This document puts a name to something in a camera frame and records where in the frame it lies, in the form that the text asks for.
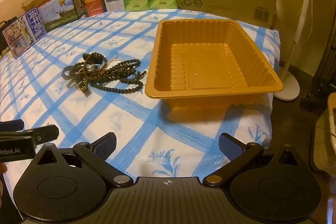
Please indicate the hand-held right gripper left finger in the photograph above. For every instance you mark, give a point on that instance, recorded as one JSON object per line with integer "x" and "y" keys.
{"x": 103, "y": 148}

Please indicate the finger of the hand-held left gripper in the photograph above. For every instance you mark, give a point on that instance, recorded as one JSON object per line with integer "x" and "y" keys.
{"x": 44, "y": 133}
{"x": 11, "y": 125}

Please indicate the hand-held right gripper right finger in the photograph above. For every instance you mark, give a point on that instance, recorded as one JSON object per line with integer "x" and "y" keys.
{"x": 231, "y": 148}

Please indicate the black and gold wristwatch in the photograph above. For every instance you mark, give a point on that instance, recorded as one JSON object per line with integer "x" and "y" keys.
{"x": 82, "y": 86}

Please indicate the black cylinder tube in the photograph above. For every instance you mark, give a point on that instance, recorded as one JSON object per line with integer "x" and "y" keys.
{"x": 84, "y": 56}

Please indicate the orange plastic tray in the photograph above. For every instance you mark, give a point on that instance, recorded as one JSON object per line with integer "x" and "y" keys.
{"x": 204, "y": 64}

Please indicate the blue checkered tablecloth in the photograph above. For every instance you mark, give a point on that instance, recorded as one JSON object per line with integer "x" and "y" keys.
{"x": 131, "y": 121}

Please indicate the beige plastic container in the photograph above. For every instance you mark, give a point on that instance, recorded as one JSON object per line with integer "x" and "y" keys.
{"x": 325, "y": 134}

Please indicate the blue printed box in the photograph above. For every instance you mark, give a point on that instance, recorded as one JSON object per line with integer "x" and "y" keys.
{"x": 23, "y": 29}

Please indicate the milk carton with cow print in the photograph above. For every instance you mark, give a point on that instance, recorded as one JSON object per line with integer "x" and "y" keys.
{"x": 56, "y": 14}

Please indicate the black metal rack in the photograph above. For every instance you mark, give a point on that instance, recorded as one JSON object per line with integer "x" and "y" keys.
{"x": 325, "y": 69}

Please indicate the red instant noodle bowl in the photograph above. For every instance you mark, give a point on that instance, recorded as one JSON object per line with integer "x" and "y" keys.
{"x": 94, "y": 9}

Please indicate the white fan stand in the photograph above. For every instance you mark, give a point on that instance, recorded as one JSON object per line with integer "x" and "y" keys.
{"x": 305, "y": 16}

